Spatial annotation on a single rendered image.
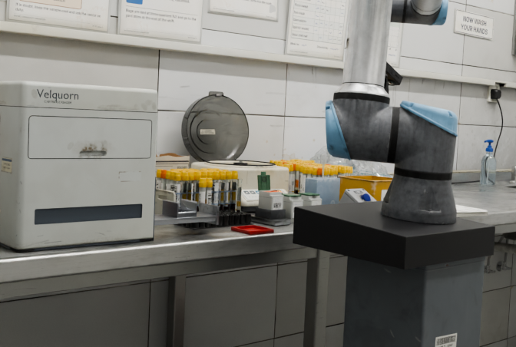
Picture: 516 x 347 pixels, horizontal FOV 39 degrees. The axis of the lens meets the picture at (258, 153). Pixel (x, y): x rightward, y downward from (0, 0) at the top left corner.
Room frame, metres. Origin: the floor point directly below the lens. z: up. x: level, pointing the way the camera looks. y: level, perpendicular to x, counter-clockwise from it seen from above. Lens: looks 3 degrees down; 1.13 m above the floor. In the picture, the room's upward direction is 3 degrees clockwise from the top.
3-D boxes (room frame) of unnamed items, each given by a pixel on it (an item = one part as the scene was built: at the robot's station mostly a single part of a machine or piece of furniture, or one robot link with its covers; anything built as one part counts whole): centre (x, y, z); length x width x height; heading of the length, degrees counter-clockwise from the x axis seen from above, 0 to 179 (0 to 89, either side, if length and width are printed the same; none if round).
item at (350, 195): (1.86, -0.25, 0.92); 0.13 x 0.07 x 0.08; 41
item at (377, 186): (2.02, -0.32, 0.93); 0.13 x 0.13 x 0.10; 38
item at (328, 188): (1.94, -0.18, 0.92); 0.10 x 0.07 x 0.10; 137
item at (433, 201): (1.49, -0.34, 0.99); 0.15 x 0.15 x 0.10
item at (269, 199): (1.76, -0.04, 0.92); 0.05 x 0.04 x 0.06; 43
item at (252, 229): (1.62, 0.00, 0.88); 0.07 x 0.07 x 0.01; 41
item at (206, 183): (1.70, 0.10, 0.93); 0.17 x 0.09 x 0.11; 131
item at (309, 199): (1.85, -0.14, 0.91); 0.05 x 0.04 x 0.07; 41
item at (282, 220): (1.76, -0.04, 0.89); 0.09 x 0.05 x 0.04; 43
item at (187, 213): (1.52, 0.18, 0.92); 0.21 x 0.07 x 0.05; 131
